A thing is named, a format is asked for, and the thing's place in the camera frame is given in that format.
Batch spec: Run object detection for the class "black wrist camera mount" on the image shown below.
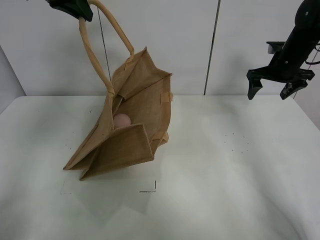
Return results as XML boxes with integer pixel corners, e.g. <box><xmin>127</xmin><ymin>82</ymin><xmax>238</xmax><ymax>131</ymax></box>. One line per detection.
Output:
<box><xmin>266</xmin><ymin>41</ymin><xmax>286</xmax><ymax>55</ymax></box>

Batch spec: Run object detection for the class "brown linen tote bag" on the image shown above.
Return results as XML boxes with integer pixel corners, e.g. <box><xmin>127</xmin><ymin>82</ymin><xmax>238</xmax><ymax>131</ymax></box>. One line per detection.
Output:
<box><xmin>64</xmin><ymin>0</ymin><xmax>173</xmax><ymax>180</ymax></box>

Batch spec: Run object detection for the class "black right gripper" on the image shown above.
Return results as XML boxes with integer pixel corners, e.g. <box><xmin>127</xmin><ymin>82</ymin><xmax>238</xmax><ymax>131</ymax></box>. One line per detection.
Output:
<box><xmin>246</xmin><ymin>53</ymin><xmax>315</xmax><ymax>100</ymax></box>

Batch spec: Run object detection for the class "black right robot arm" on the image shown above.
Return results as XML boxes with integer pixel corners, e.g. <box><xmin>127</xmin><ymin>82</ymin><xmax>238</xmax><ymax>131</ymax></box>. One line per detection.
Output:
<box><xmin>246</xmin><ymin>0</ymin><xmax>320</xmax><ymax>100</ymax></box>

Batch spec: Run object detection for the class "pink peach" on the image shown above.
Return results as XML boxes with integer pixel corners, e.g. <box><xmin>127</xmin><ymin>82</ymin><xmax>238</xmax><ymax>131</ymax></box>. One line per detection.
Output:
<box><xmin>113</xmin><ymin>113</ymin><xmax>131</xmax><ymax>129</ymax></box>

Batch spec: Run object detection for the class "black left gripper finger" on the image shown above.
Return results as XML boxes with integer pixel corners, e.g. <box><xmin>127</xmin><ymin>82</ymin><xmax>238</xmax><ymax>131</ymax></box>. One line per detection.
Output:
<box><xmin>48</xmin><ymin>0</ymin><xmax>93</xmax><ymax>22</ymax></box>

